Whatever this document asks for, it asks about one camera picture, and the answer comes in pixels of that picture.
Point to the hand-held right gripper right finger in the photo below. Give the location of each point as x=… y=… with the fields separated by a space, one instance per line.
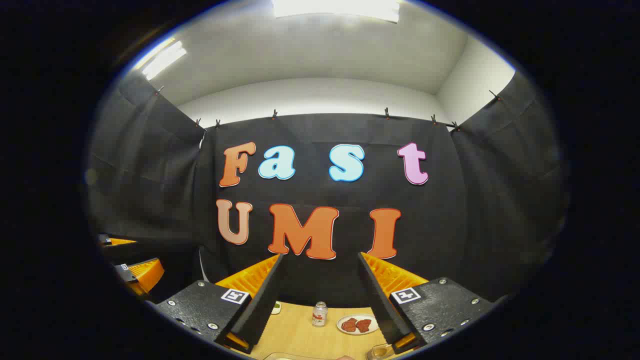
x=382 y=305

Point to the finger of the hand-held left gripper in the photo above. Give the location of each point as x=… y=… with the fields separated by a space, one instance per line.
x=145 y=275
x=120 y=242

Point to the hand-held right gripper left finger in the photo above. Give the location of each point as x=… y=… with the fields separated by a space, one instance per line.
x=260 y=305

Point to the small white divided dish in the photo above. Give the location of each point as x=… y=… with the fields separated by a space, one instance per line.
x=276 y=308

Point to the red meat piece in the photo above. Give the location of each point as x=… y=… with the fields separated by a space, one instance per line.
x=364 y=325
x=349 y=325

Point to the white round plate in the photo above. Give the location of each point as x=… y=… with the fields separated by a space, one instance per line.
x=345 y=330

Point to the small clear drink bottle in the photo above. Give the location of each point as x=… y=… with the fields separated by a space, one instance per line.
x=319 y=315

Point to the rectangular ceiling light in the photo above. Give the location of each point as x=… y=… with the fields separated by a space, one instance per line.
x=162 y=59

